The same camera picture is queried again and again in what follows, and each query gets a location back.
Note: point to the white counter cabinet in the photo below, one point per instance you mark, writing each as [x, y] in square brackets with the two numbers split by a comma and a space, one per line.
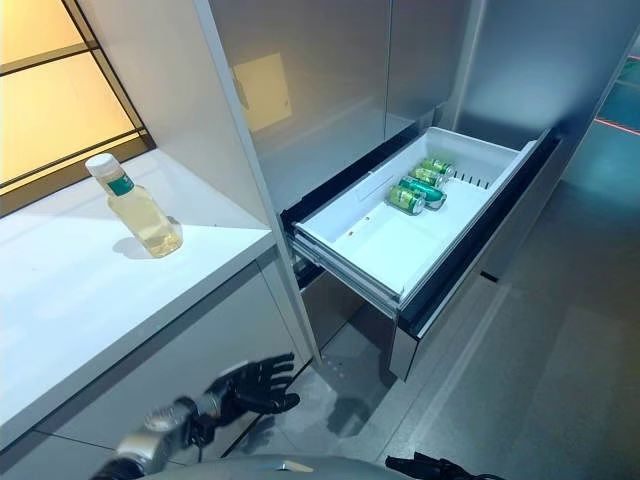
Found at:
[125, 300]

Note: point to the green drink can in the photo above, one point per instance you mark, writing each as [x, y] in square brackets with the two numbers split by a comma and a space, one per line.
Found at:
[427, 176]
[424, 189]
[406, 199]
[437, 166]

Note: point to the grey robot torso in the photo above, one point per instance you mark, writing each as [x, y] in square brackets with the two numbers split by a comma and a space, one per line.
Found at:
[295, 467]

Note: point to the window with dark frame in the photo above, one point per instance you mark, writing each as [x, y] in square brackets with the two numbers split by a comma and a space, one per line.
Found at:
[55, 85]

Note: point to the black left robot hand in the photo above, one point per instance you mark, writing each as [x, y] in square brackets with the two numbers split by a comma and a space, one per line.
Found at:
[250, 382]

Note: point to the yellow drink bottle white cap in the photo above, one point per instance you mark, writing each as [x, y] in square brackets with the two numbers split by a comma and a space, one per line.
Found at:
[140, 210]

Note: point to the white fridge drawer bin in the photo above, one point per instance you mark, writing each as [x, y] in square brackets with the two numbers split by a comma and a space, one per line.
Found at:
[400, 235]

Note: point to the steel fridge drawer front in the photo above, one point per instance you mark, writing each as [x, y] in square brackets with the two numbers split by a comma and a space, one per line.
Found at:
[480, 260]

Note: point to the stainless steel fridge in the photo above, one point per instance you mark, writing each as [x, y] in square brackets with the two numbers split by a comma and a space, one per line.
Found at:
[350, 100]

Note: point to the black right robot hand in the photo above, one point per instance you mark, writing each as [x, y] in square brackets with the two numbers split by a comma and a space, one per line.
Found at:
[425, 465]

